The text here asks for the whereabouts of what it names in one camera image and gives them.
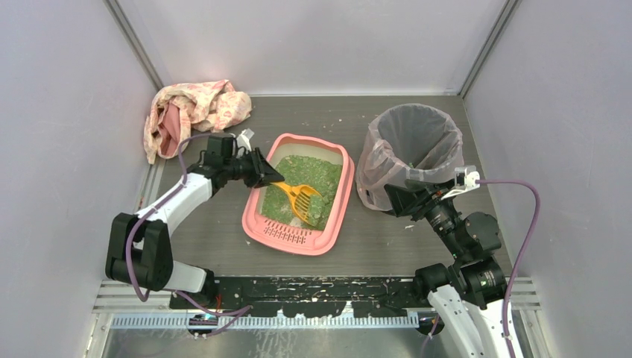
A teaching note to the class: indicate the aluminium front rail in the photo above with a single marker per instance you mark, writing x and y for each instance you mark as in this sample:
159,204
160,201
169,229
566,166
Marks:
154,328

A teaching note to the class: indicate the green cat litter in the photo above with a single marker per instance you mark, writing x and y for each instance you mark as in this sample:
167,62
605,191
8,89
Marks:
320,174

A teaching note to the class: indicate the pink litter box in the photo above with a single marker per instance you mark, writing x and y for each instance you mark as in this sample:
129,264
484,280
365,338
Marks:
297,240

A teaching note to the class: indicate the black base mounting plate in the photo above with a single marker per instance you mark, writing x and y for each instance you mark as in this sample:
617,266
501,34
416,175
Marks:
317,297

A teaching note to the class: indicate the orange litter scoop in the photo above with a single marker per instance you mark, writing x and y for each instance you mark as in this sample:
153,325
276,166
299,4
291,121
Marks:
303,201

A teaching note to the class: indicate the pink floral cloth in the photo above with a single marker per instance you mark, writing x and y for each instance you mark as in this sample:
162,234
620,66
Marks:
179,109

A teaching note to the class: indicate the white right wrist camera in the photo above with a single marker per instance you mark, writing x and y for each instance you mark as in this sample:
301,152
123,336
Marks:
465,180

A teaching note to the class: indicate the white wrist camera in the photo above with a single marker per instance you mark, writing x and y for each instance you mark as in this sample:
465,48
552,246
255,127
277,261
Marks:
465,180
243,142

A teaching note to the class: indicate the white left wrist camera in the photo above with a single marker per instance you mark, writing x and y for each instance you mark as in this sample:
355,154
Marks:
243,142

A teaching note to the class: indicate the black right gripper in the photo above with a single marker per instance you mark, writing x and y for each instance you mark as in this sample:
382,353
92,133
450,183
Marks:
412,198

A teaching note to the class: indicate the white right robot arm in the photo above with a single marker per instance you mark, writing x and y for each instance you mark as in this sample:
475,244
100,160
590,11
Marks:
471,296

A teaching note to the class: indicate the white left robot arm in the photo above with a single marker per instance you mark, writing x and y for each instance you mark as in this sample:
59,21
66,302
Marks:
139,251

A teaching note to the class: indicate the pink plastic trash bag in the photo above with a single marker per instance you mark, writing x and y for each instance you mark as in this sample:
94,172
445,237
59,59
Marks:
417,133

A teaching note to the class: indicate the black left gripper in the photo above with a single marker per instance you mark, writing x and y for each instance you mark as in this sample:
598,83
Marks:
254,168

